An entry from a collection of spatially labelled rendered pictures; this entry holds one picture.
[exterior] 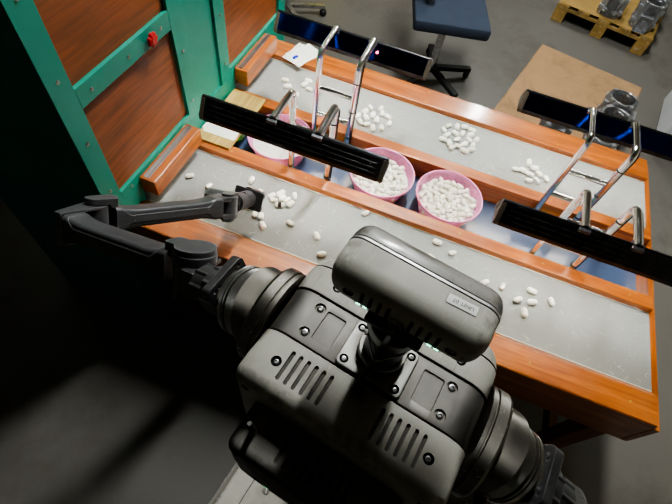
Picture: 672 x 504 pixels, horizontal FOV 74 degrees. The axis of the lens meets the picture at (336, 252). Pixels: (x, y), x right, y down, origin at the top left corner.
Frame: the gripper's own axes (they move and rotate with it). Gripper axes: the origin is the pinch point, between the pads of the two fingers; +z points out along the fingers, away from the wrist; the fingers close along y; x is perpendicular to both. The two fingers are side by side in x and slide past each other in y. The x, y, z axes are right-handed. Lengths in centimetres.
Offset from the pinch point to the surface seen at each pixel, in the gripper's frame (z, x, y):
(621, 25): 315, -177, -169
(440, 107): 70, -51, -49
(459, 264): 12, 2, -75
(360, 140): 42, -27, -23
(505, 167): 56, -35, -84
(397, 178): 35, -18, -43
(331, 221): 10.3, 2.2, -26.1
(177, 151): -0.7, -5.5, 32.7
